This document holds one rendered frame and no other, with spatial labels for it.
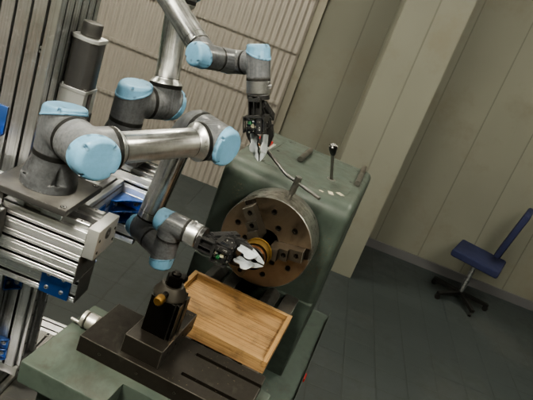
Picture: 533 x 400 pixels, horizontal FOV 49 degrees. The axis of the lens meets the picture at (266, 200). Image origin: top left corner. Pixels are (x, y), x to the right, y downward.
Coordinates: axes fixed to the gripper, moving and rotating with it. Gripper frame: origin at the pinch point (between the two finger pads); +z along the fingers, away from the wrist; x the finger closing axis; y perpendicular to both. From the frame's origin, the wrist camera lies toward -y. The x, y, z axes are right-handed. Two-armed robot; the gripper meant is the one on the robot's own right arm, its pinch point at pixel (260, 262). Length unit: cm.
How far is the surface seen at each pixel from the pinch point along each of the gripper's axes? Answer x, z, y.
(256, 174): 14.6, -17.8, -31.5
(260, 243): 3.7, -3.0, -4.4
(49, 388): -18, -23, 64
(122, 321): -10.9, -20.8, 41.3
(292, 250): 3.0, 6.2, -11.2
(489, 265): -67, 120, -301
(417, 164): -26, 39, -348
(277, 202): 14.2, -4.5, -15.1
